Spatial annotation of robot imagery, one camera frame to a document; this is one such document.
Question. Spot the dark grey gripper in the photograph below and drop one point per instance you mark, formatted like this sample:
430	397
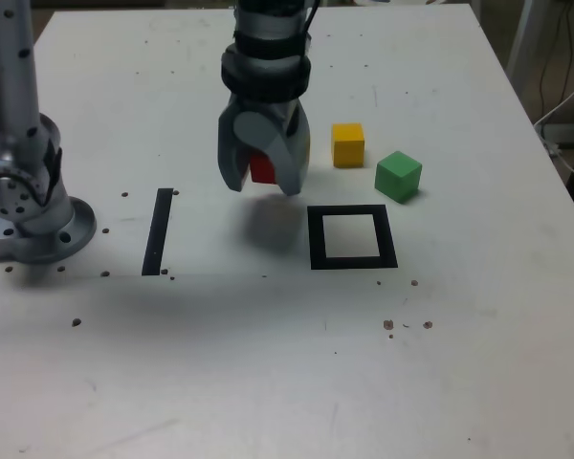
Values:
268	105

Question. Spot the red cube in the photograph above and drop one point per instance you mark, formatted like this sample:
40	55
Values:
262	169

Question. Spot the yellow cube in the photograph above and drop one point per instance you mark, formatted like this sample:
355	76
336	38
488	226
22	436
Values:
348	148

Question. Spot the green cube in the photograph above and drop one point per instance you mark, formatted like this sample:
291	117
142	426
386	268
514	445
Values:
397	179

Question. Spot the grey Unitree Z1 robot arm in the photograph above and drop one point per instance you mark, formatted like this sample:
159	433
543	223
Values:
9	95

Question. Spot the black tape square outline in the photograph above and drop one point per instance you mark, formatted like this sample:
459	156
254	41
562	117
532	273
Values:
315	239

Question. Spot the black tape strip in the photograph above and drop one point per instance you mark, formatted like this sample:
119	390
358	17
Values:
157	234

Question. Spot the white frame leg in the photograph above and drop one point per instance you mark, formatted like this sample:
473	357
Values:
521	38

